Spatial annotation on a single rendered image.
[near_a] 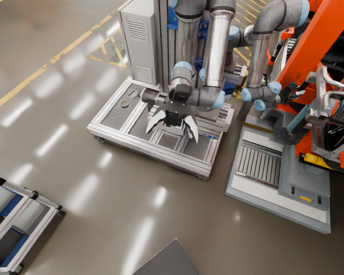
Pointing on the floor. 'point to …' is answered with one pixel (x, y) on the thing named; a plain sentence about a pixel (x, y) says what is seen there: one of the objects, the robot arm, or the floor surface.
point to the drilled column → (244, 110)
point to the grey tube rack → (15, 222)
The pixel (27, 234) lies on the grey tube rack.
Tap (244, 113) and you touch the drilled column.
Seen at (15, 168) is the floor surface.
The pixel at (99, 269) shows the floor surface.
